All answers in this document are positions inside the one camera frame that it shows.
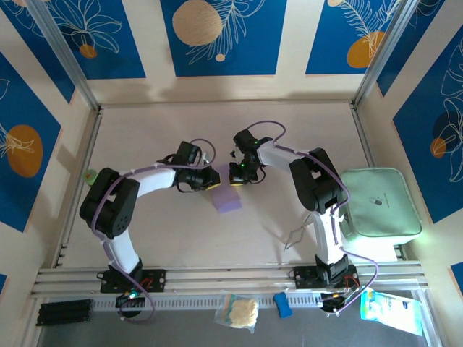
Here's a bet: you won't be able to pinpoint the blue floral wall poster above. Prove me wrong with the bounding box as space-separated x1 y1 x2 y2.
0 0 76 105
0 52 62 233
392 34 463 224
375 0 446 98
41 0 147 80
160 0 288 77
305 0 402 76

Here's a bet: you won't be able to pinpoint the blue bone-shaped sponge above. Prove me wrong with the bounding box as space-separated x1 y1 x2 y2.
273 292 293 319

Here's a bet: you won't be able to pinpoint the plastic bag with yellow sponge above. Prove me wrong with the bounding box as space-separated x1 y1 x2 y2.
213 293 260 334

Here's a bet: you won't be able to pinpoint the metal wire tongs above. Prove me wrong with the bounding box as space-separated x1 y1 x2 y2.
284 215 314 251

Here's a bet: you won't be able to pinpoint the mint green zip pouch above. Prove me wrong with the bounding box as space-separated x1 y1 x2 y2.
341 167 423 239

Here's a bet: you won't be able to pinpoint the teal snack packet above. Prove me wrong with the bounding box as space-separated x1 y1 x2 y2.
360 286 424 337

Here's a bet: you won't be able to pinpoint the white slotted cable duct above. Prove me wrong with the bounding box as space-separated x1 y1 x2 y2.
90 291 362 312

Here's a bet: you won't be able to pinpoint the long aluminium base rail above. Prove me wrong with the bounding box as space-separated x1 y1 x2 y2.
30 262 430 300

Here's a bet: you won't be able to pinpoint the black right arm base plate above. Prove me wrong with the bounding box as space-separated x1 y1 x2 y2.
288 265 359 290

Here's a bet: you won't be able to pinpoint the black controller board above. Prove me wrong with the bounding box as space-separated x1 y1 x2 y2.
320 291 350 318
114 291 146 309

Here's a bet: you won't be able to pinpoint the aluminium frame post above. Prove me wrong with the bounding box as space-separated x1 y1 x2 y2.
27 0 101 112
352 0 419 109

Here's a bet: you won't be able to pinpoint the black ribbed block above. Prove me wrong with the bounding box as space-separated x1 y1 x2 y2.
35 298 93 327

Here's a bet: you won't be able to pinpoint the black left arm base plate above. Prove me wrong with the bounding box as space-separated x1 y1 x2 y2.
96 268 167 294

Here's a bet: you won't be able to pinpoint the aluminium side rail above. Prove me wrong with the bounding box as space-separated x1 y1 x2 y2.
351 104 407 262
52 108 104 269

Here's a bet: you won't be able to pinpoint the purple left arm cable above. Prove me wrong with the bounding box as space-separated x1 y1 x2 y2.
92 138 217 325

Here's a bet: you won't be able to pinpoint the purple paper sheet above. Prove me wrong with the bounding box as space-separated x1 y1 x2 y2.
211 164 242 214

